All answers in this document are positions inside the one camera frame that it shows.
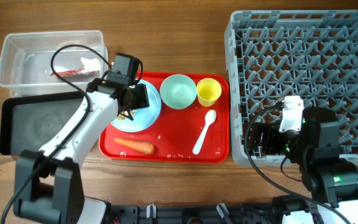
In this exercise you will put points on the white plastic spoon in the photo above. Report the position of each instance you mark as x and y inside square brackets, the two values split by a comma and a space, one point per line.
[209, 119]

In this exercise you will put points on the orange carrot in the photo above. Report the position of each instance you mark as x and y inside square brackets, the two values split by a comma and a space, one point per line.
[139, 146]

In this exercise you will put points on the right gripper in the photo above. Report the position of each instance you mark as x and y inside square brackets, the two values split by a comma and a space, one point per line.
[260, 139]

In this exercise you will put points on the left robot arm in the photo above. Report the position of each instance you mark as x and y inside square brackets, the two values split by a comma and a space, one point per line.
[48, 184]

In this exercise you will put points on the yellow cup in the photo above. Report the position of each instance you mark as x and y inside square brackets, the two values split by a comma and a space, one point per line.
[208, 91]

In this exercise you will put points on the rice and peanuts pile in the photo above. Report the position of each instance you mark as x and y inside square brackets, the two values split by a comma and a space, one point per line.
[126, 115]

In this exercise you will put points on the red snack wrapper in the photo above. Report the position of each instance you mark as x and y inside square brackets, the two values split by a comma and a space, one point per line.
[71, 73]

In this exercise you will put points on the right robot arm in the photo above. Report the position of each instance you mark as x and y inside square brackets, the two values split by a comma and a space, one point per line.
[314, 146]

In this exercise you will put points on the light blue plate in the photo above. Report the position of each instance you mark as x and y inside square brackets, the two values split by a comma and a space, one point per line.
[143, 118]

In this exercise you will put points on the red serving tray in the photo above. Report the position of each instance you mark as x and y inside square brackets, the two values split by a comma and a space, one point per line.
[175, 132]

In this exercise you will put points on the black tray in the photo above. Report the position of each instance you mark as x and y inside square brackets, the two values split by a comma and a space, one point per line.
[29, 122]

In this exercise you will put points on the clear plastic bin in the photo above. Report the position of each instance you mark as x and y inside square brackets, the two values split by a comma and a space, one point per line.
[27, 60]

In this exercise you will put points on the mint green bowl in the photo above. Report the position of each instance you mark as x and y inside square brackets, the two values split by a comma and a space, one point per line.
[178, 91]

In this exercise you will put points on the grey dishwasher rack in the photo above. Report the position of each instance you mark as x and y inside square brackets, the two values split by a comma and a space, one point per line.
[273, 54]

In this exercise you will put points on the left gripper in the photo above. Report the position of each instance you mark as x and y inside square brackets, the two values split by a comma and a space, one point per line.
[140, 96]

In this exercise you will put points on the white tissue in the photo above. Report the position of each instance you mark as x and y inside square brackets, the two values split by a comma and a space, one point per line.
[90, 65]

